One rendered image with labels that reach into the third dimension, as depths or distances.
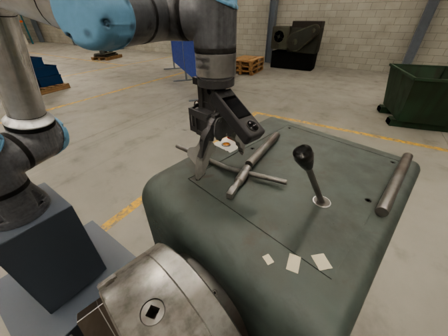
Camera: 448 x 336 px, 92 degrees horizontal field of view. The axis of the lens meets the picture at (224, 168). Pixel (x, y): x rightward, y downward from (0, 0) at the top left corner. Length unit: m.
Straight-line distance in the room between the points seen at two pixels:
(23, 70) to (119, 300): 0.58
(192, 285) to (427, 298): 1.97
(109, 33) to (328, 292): 0.43
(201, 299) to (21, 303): 0.85
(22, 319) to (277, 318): 0.90
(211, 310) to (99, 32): 0.38
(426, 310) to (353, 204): 1.67
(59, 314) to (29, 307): 0.12
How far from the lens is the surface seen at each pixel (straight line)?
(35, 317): 1.08
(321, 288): 0.38
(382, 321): 1.95
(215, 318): 0.38
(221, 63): 0.41
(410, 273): 2.28
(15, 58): 0.74
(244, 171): 0.51
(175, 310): 0.37
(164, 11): 0.41
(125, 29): 0.33
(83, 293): 1.04
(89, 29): 0.32
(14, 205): 0.81
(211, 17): 0.40
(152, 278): 0.40
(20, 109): 0.78
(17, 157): 0.78
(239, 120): 0.40
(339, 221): 0.48
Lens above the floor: 1.57
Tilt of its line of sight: 35 degrees down
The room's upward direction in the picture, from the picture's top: straight up
